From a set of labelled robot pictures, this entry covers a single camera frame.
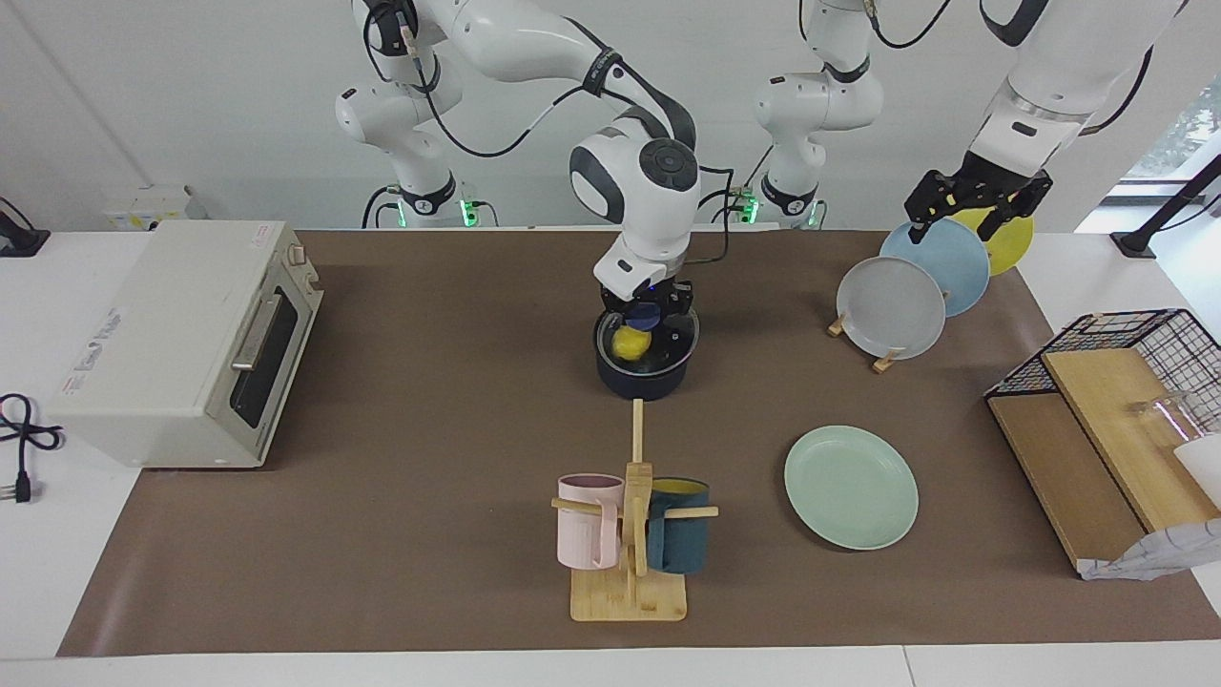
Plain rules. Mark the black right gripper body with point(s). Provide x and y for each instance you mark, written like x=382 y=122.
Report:
x=672 y=291

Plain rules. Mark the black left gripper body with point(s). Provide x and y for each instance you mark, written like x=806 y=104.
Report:
x=992 y=181

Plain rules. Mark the white cup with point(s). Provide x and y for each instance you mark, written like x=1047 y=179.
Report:
x=1204 y=468

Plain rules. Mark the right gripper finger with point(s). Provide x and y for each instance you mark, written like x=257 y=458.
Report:
x=682 y=313
x=612 y=310

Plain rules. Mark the brown table mat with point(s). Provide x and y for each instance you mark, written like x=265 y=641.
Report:
x=382 y=572

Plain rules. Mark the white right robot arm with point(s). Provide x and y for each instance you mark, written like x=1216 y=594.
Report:
x=515 y=43

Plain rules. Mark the yellow plate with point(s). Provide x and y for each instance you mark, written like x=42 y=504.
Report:
x=1011 y=250

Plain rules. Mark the black clamp stand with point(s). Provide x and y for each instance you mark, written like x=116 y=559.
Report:
x=1135 y=243
x=19 y=243

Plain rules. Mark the pale green plate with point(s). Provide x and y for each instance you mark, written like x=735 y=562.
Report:
x=849 y=491

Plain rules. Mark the dark wooden shelf board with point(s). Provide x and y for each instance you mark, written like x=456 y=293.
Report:
x=1059 y=477

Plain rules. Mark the yellow lemon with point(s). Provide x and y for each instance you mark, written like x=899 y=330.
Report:
x=630 y=345

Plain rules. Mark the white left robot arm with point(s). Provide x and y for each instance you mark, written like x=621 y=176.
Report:
x=1049 y=76

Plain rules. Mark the pink mug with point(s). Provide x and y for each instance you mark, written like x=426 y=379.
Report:
x=587 y=534

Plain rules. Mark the grey plate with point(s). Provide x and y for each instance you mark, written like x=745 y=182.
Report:
x=887 y=310

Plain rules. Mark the white checkered cloth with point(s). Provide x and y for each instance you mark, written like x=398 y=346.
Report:
x=1164 y=553

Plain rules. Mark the light blue plate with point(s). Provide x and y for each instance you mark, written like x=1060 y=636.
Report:
x=954 y=267

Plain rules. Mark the beige toaster oven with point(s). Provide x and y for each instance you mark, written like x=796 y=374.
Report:
x=162 y=334

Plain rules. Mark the white power strip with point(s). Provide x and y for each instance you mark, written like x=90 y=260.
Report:
x=153 y=205

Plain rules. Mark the glass lid blue knob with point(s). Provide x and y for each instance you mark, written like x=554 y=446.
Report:
x=672 y=348

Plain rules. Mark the clear glass cup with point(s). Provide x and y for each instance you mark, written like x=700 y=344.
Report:
x=1159 y=410

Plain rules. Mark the dark teal mug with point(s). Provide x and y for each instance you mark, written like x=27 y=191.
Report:
x=682 y=544

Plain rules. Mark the wooden mug tree stand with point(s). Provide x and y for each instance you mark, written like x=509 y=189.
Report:
x=630 y=601

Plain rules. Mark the wooden plate rack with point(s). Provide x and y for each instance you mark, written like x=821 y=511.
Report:
x=837 y=327

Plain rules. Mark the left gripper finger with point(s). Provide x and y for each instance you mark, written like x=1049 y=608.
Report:
x=1011 y=212
x=927 y=205

